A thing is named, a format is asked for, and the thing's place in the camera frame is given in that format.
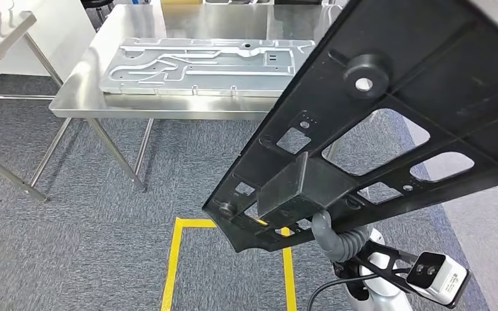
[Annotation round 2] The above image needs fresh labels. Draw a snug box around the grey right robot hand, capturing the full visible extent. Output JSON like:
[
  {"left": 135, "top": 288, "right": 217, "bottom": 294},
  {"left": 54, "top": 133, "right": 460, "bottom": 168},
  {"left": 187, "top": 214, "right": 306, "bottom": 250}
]
[{"left": 311, "top": 210, "right": 344, "bottom": 264}]

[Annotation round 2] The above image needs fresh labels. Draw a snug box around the stainless steel workbench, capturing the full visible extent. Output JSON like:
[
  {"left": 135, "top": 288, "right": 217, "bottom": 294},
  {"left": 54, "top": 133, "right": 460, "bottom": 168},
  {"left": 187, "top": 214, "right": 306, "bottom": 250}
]
[{"left": 27, "top": 0, "right": 349, "bottom": 192}]

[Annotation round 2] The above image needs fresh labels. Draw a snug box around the yellow floor tape square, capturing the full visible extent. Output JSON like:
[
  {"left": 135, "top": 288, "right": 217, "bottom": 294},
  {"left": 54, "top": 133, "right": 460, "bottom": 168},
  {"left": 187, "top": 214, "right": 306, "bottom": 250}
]
[{"left": 161, "top": 217, "right": 297, "bottom": 311}]

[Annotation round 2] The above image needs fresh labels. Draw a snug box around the machined aluminium fixture plate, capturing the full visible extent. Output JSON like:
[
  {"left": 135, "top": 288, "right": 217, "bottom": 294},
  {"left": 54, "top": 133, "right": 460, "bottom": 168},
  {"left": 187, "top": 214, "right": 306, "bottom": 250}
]
[{"left": 99, "top": 37, "right": 317, "bottom": 98}]

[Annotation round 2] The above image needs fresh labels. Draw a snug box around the white cabinet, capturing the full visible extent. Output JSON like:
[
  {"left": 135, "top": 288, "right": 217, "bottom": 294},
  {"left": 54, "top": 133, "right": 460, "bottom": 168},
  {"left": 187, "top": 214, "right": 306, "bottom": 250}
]
[{"left": 0, "top": 0, "right": 97, "bottom": 78}]

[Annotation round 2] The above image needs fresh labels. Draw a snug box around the stainless steel side table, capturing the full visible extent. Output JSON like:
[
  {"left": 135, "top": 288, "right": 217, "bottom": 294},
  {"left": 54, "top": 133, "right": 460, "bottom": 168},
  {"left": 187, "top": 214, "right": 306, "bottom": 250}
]
[{"left": 0, "top": 10, "right": 65, "bottom": 203}]

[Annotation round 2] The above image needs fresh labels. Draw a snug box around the black camera cable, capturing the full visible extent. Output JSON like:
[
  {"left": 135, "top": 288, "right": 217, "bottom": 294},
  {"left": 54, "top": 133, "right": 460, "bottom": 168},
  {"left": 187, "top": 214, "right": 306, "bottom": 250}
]
[{"left": 307, "top": 268, "right": 411, "bottom": 311}]

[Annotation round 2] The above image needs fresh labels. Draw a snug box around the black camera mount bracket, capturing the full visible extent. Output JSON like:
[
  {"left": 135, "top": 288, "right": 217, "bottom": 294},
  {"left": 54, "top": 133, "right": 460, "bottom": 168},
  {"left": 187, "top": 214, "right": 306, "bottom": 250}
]
[{"left": 351, "top": 240, "right": 421, "bottom": 293}]

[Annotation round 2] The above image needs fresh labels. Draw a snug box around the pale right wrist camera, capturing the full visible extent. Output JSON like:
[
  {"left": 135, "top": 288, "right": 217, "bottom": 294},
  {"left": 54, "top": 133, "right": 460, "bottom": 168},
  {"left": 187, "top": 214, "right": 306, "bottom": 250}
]
[{"left": 405, "top": 251, "right": 472, "bottom": 309}]

